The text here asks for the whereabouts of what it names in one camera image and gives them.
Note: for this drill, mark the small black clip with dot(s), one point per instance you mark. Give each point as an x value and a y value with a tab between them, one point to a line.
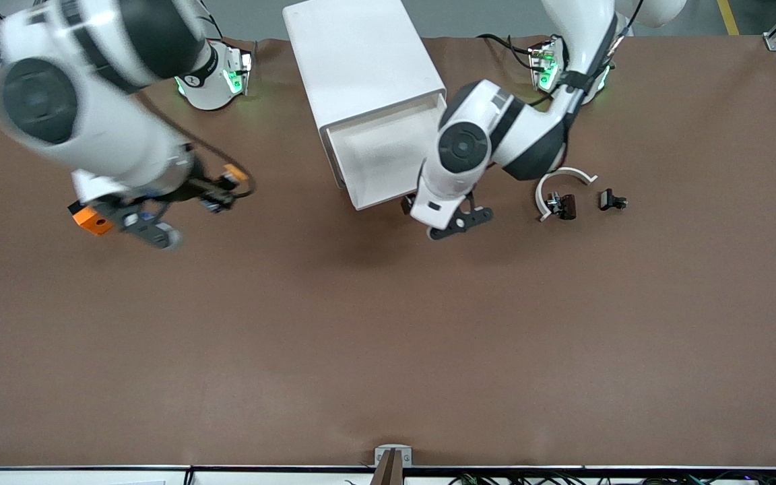
607	199

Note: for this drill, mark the grey metal bracket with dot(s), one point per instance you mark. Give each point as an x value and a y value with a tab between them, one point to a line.
382	450

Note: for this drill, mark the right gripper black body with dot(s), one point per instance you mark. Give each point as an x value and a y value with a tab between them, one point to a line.
201	188

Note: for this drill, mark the white curved plastic arc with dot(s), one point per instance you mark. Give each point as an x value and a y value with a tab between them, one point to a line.
541	192

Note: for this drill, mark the dark brown connector block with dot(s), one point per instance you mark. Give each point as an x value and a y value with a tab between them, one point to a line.
566	206

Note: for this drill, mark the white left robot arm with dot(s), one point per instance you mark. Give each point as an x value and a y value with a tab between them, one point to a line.
489	128

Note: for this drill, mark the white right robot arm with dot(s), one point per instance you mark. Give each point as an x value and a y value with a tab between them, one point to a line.
105	135

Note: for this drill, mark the orange-capped push button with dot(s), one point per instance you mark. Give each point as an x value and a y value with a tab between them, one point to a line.
234	176

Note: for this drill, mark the orange box with hole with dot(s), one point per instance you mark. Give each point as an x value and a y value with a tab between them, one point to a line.
91	222

